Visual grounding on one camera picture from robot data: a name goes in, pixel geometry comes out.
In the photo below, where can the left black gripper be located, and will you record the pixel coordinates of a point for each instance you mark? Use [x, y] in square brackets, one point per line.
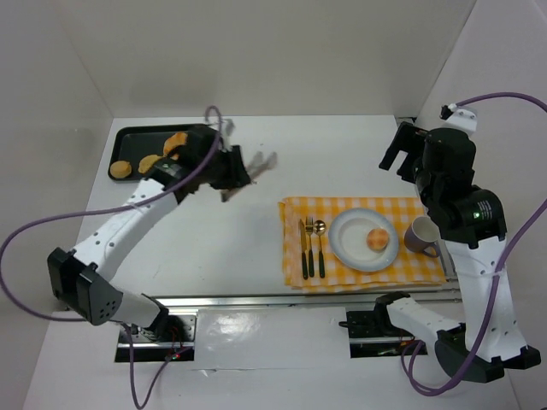
[235, 169]

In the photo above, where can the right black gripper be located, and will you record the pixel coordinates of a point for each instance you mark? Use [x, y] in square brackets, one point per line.
[404, 145]

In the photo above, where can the small glazed donut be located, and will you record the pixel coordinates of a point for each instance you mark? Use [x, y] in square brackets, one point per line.
[377, 239]

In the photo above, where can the toasted bread slice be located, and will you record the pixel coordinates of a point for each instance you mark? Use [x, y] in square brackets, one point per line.
[147, 163]

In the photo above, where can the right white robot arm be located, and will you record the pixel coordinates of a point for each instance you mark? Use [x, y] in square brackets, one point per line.
[471, 222]

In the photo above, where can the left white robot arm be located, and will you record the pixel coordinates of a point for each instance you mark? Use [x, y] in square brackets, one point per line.
[81, 277]

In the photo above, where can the large twisted donut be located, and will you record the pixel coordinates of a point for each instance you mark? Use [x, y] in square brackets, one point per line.
[176, 140]

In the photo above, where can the white ceramic plate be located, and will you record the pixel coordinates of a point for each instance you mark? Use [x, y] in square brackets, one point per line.
[347, 237]

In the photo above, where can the black baking tray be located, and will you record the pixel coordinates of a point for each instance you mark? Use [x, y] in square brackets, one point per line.
[134, 143]

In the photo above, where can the small round bun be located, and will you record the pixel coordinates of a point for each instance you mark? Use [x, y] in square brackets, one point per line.
[120, 169]

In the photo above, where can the gold knife black handle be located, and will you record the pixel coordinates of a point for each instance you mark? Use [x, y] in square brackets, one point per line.
[303, 243]

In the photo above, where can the gold fork black handle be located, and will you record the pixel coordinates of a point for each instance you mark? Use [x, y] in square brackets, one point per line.
[309, 228]

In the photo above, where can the gold spoon black handle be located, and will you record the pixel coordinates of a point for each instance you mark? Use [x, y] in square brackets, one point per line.
[320, 230]

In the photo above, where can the aluminium rail front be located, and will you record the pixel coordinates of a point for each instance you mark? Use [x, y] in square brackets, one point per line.
[449, 292]

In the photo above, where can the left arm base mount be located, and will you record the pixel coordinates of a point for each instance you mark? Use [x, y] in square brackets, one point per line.
[176, 342]

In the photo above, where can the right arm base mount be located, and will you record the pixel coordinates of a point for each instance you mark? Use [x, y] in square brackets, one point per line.
[369, 339]

